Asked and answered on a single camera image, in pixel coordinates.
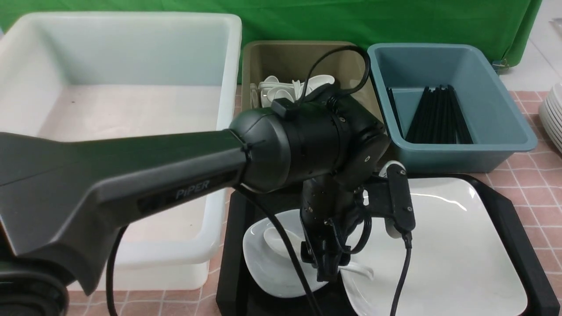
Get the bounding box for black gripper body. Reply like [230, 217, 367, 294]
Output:
[300, 175, 372, 264]

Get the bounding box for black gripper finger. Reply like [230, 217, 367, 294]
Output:
[316, 250, 341, 282]

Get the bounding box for small white square bowl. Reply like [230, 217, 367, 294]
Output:
[242, 209, 328, 298]

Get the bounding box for large white square plate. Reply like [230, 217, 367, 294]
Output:
[342, 177, 528, 316]

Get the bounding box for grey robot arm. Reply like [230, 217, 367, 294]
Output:
[1, 97, 389, 316]

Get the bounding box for black serving tray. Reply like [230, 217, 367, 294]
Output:
[216, 174, 561, 316]

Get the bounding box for bundle of black chopsticks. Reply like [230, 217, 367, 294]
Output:
[386, 85, 474, 144]

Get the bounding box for pile of white spoons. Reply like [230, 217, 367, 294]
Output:
[250, 75, 335, 108]

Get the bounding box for olive plastic spoon bin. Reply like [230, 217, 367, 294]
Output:
[241, 41, 387, 135]

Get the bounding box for blue plastic chopstick bin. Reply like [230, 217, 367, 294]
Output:
[367, 43, 537, 173]

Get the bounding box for pink checked tablecloth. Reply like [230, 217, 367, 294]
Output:
[66, 84, 562, 316]

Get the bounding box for stack of white plates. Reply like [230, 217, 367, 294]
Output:
[539, 82, 562, 153]

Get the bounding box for green backdrop cloth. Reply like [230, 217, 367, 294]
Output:
[0, 0, 541, 66]

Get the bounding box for large white plastic tub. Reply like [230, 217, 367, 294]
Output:
[1, 12, 241, 291]

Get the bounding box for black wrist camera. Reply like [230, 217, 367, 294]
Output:
[379, 160, 416, 239]

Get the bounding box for black camera cable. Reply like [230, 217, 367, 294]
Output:
[297, 45, 371, 104]

